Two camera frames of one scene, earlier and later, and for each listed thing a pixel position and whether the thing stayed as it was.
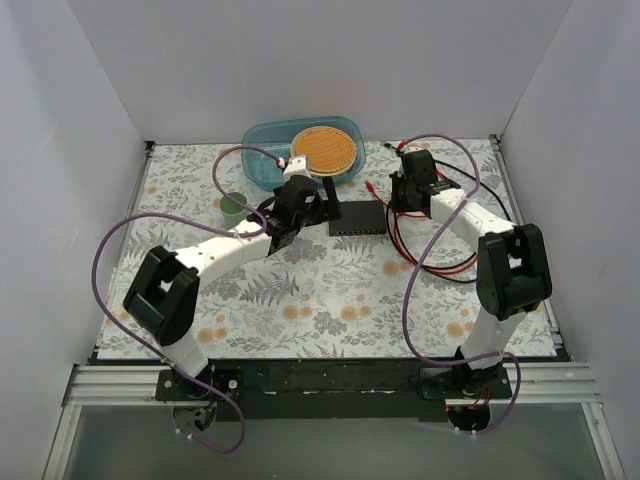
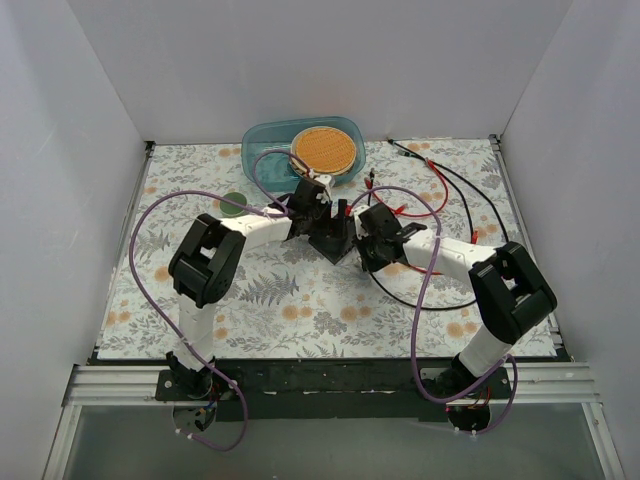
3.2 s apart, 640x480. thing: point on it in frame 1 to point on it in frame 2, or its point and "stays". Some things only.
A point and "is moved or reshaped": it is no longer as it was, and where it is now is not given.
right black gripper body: x=401 y=191 to x=363 y=240
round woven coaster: x=329 y=150 stays
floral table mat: x=399 y=260 stays
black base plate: x=337 y=390 stays
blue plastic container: x=262 y=172 stays
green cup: x=233 y=213 stays
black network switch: x=359 y=218 is moved or reshaped
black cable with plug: x=421 y=270 is moved or reshaped
